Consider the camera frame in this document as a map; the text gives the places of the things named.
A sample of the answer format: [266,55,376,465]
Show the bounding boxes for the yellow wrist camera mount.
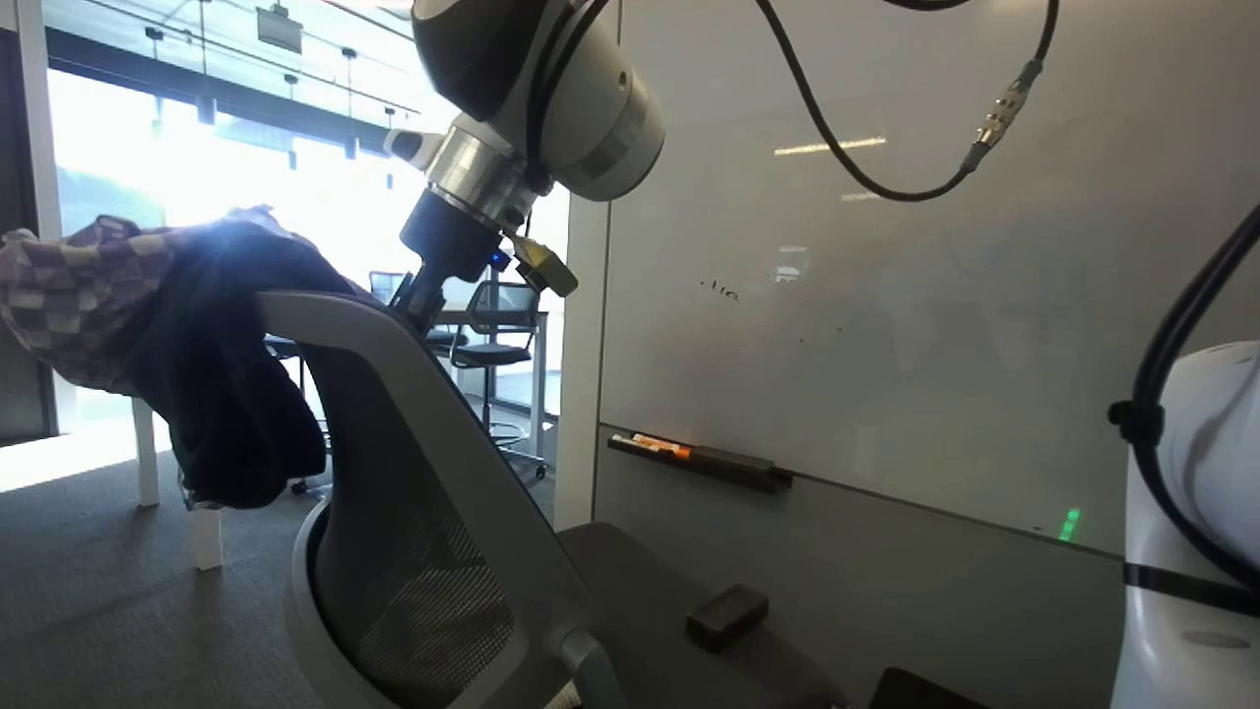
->
[511,236,580,294]

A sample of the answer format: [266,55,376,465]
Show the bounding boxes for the grey office chair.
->
[257,290,841,709]

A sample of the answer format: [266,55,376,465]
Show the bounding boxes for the whiteboard marker tray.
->
[654,442,791,491]

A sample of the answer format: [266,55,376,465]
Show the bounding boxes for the white table leg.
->
[128,396,162,509]

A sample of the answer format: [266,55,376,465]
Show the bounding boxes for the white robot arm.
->
[414,0,1260,709]

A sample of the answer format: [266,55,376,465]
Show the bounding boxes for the orange marker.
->
[610,434,694,459]

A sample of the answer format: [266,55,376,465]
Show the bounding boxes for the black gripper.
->
[392,194,498,332]

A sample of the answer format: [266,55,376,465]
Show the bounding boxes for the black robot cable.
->
[752,0,1064,206]

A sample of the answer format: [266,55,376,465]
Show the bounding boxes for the dark navy garment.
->
[127,218,353,509]

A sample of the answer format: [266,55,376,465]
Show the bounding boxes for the background office chair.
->
[423,281,539,424]

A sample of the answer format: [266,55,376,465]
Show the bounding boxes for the black whiteboard eraser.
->
[686,588,766,654]

